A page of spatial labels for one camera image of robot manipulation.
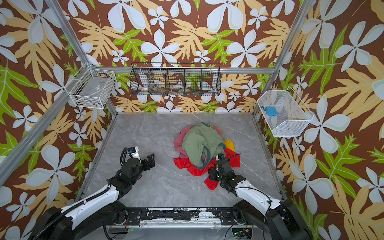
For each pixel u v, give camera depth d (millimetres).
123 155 692
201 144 802
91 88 850
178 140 951
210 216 752
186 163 900
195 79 961
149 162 768
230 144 1001
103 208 546
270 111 862
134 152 747
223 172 666
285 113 825
